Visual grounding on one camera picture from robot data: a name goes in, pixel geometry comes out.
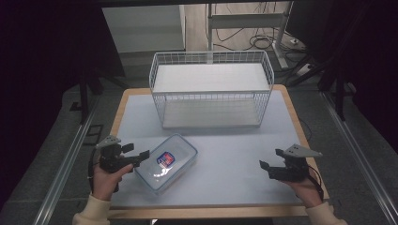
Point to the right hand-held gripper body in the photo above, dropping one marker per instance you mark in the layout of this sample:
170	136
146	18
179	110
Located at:
292	167

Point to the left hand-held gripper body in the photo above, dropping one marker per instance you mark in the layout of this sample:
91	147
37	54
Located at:
112	157

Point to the clear plastic food container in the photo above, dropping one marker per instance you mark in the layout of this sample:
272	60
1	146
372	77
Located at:
167	163

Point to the person's left hand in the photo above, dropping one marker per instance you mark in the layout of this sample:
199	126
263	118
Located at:
108	182

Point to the person's right hand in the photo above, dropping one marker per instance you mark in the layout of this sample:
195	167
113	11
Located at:
305	190

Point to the black stand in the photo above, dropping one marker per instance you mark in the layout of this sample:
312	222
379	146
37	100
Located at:
84	93
339	90

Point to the white power strip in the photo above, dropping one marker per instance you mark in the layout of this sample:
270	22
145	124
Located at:
304	69

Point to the white cabinet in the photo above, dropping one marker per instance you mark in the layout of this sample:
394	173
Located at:
144	28

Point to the aluminium rail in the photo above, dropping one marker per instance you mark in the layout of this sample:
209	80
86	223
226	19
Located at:
359	156
64	170

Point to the white metal desk frame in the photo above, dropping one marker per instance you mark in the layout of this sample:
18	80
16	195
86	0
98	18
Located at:
247	22

